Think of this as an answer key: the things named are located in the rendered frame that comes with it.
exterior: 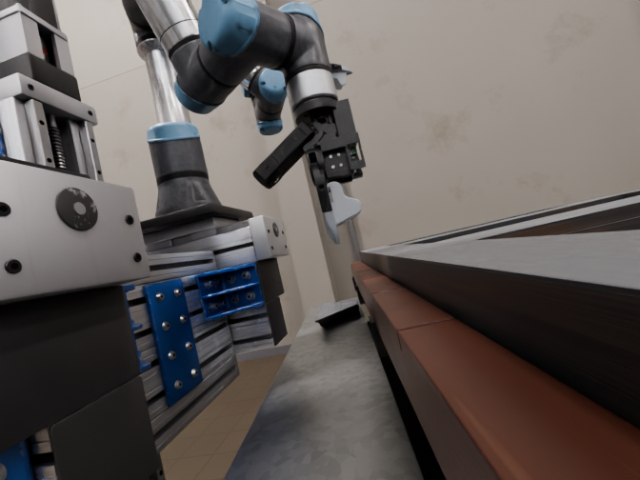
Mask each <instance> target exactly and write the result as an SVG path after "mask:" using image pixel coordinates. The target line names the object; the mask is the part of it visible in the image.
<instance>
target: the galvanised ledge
mask: <svg viewBox="0 0 640 480"><path fill-rule="evenodd" d="M344 301H357V302H358V305H359V311H357V312H354V313H352V314H350V315H348V316H345V317H343V318H341V319H338V320H336V321H334V322H332V323H329V324H327V325H326V326H323V327H321V326H320V324H319V323H318V322H316V323H315V320H316V317H317V315H318V312H319V310H320V308H321V306H317V307H313V308H310V310H309V312H308V314H307V316H306V318H305V320H304V322H303V324H302V326H301V328H300V330H299V331H298V333H297V335H296V337H295V339H294V341H293V343H292V345H291V347H290V350H289V352H288V354H287V356H286V358H285V360H284V361H283V363H282V365H281V367H280V369H279V371H278V372H277V374H276V376H275V378H274V380H273V382H272V384H271V386H270V389H269V391H268V393H267V395H266V397H265V399H264V401H263V403H262V405H261V407H260V409H259V411H258V412H257V414H256V416H255V418H254V420H253V422H252V424H251V426H250V429H249V431H248V433H247V435H246V436H245V438H244V440H243V442H242V444H241V446H240V448H239V450H238V452H237V453H236V455H235V457H234V459H233V461H232V463H231V465H230V468H229V470H228V472H227V474H226V476H225V478H224V480H424V477H423V474H422V471H421V470H420V467H419V464H418V461H417V459H416V456H415V453H414V450H413V448H412V445H411V442H410V439H409V436H408V433H407V430H406V428H405V425H404V422H403V419H402V417H401V414H400V411H399V409H398V407H397V404H396V401H395V398H394V396H393V393H392V390H391V387H390V383H389V380H388V377H387V375H386V373H385V370H384V367H383V365H382V362H381V359H380V358H379V355H378V352H377V350H376V347H375V344H374V341H373V338H372V336H371V333H370V328H369V326H368V323H367V320H366V317H365V315H364V312H363V310H362V307H361V305H360V302H359V299H358V297H355V298H351V299H347V300H343V301H339V302H344Z"/></svg>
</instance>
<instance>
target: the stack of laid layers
mask: <svg viewBox="0 0 640 480"><path fill-rule="evenodd" d="M637 195H640V191H636V192H631V193H626V194H621V195H617V196H613V197H609V198H605V199H601V200H596V201H592V202H588V203H584V204H580V205H576V206H571V207H567V208H563V209H559V210H552V211H547V212H543V213H539V214H534V215H531V216H527V217H522V218H518V219H514V220H509V221H506V222H502V223H497V224H493V225H489V226H485V227H481V228H477V229H472V230H465V231H460V232H456V233H453V234H448V235H444V236H440V237H435V238H431V239H428V240H423V241H419V242H415V243H410V244H407V245H412V244H427V243H434V242H438V241H443V240H447V239H451V238H455V237H459V236H463V235H468V234H472V233H476V232H480V231H484V230H492V229H496V228H501V227H505V226H508V225H513V224H517V223H521V222H526V221H529V220H533V219H538V218H542V217H546V216H551V215H554V214H558V213H563V212H567V211H571V210H579V209H582V208H587V207H591V206H596V205H600V204H604V203H608V202H612V201H616V200H621V199H625V198H629V197H633V196H637ZM620 230H640V203H638V204H633V205H629V206H625V207H621V208H617V209H612V210H605V211H600V212H596V213H592V214H588V215H584V216H579V217H575V218H571V219H567V220H563V221H558V222H554V223H550V224H546V225H542V226H538V227H533V228H529V229H524V230H518V231H513V232H509V233H505V234H500V235H496V236H492V237H488V238H484V239H479V240H486V239H501V238H515V237H531V236H545V235H560V234H575V233H590V232H604V231H620ZM359 253H360V257H361V262H363V263H365V264H366V265H368V266H370V267H371V268H373V269H375V270H377V271H379V272H380V273H382V274H384V275H385V276H387V277H388V278H389V279H391V280H392V281H394V282H396V283H397V284H399V285H401V286H402V287H403V288H406V289H407V290H410V291H411V292H413V293H415V294H416V295H418V296H420V297H421V298H423V299H425V300H426V301H428V302H430V303H431V304H433V305H434V306H435V307H437V308H439V309H440V310H443V311H444V312H446V313H448V314H449V315H451V316H453V317H454V319H458V320H459V321H461V322H463V323H464V324H466V325H468V326H469V327H471V328H473V329H474V330H477V331H478V332H480V333H482V334H483V335H485V336H487V337H488V338H489V339H491V340H492V341H494V342H496V343H497V344H499V345H501V346H502V347H504V348H506V349H507V350H510V351H511V352H513V353H515V354H516V355H518V356H520V357H521V358H523V359H525V360H526V361H528V362H530V363H531V364H533V365H534V366H535V367H537V368H539V369H540V370H543V371H544V372H546V373H548V374H549V375H551V376H553V377H554V378H556V379H558V380H559V381H561V382H563V383H564V384H566V385H568V386H569V387H571V388H573V389H574V390H577V391H578V392H580V393H582V394H583V395H585V396H587V397H588V398H589V399H591V400H592V401H594V402H596V403H597V404H599V405H601V406H602V407H604V408H606V409H607V410H610V411H611V412H613V413H615V414H616V415H618V416H620V417H621V418H623V419H625V420H626V421H628V422H630V423H631V424H633V425H634V426H635V427H637V428H639V429H640V293H638V292H632V291H625V290H613V289H606V288H600V287H594V286H587V285H580V284H574V283H568V282H561V281H554V280H548V279H542V278H535V277H528V276H522V275H516V274H509V273H503V272H496V271H489V270H478V269H471V268H464V267H457V266H452V265H445V264H438V263H432V262H426V261H419V260H412V259H406V258H399V257H393V256H387V255H380V254H373V253H366V252H361V251H359Z"/></svg>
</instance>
